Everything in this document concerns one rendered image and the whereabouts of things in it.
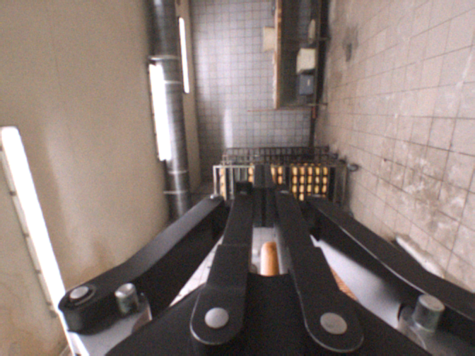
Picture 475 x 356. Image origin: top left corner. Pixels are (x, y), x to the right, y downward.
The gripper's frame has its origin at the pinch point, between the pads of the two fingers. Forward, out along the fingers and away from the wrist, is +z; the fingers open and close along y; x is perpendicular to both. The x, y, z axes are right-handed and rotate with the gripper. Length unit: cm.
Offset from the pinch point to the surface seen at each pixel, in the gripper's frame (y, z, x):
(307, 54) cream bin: 83, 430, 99
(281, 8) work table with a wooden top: 37, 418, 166
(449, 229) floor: 120, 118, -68
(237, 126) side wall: -47, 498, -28
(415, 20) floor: 120, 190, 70
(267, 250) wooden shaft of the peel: 0.8, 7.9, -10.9
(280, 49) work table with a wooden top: 37, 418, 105
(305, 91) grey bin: 83, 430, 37
